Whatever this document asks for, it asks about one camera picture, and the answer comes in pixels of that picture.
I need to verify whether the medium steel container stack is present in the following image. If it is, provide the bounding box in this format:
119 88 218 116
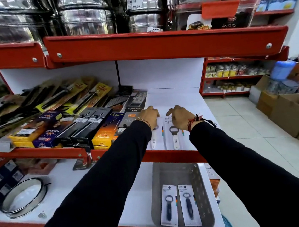
56 0 117 38

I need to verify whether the person's right hand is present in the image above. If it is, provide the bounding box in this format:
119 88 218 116
165 103 198 133

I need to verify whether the white peeler card pack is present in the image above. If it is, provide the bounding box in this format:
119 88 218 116
147 116 166 152

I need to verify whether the red shelf rack with goods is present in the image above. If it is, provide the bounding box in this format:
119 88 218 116
196 52 279 100

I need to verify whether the dark hanging shelf tag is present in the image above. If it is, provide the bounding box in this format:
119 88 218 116
71 151 93 171

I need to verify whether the red metal shelf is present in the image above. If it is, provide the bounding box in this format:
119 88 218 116
43 18 291 80
0 39 47 72

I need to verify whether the blue round plastic basket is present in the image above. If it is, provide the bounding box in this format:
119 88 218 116
221 214 235 227

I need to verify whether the orange product box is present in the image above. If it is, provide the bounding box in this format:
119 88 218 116
26 157 60 177

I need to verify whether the small brown cardboard box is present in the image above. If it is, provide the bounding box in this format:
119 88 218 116
255 90 280 118

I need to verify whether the large steel container stack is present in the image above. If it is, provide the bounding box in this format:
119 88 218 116
0 0 57 45

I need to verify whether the beaded wrist bracelet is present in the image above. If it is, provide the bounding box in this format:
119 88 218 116
136 117 151 129

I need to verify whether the pile of yellow lighter packs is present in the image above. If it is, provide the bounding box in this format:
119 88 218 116
0 74 116 138

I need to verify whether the orange blue lighter box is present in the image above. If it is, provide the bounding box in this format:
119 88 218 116
90 112 128 151

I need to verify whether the person's left hand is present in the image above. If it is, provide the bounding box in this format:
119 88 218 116
136 105 162 132

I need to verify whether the stack of small product boxes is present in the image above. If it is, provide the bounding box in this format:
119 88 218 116
204 162 222 199

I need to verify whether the white bottle opener card pack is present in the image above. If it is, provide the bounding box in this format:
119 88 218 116
163 115 187 152

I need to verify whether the clear price tag holder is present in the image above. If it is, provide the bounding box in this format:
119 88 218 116
0 139 15 153

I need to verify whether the grey perforated plastic tray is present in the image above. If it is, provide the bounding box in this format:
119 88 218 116
147 158 216 227

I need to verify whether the stack of dark blue boxes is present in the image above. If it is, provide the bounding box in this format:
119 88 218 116
0 158 27 211

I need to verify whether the red edged white shelf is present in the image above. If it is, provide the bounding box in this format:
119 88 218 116
0 83 222 180
0 144 227 227

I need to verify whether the black lighter box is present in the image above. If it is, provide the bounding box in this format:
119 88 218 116
69 107 115 150
53 107 102 149

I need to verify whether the person's left forearm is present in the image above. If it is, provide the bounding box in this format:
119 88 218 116
23 119 159 227

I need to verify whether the red black thread bracelet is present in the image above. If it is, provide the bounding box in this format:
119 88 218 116
186 113 218 133

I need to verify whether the flat steel grater pack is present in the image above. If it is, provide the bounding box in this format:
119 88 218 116
102 84 135 109

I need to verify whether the round steel sieve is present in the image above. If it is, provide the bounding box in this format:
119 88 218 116
0 176 54 220

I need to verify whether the black bottle opener card pack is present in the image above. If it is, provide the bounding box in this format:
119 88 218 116
158 184 180 227
178 183 203 227

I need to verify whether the small steel container stack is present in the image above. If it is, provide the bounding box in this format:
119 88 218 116
126 0 169 34

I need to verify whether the large brown cardboard box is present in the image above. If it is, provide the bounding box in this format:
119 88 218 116
267 93 299 140

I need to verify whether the grey grater pack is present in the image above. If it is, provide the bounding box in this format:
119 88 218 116
123 90 150 113

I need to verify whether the red lid plastic container set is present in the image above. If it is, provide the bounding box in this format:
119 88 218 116
166 0 266 34

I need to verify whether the blue water jug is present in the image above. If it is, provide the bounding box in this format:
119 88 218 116
264 59 299 96

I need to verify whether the yellow blue lighter box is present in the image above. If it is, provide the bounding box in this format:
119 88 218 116
7 110 65 150

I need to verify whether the person's right forearm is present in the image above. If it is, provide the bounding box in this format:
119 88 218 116
188 114 299 227

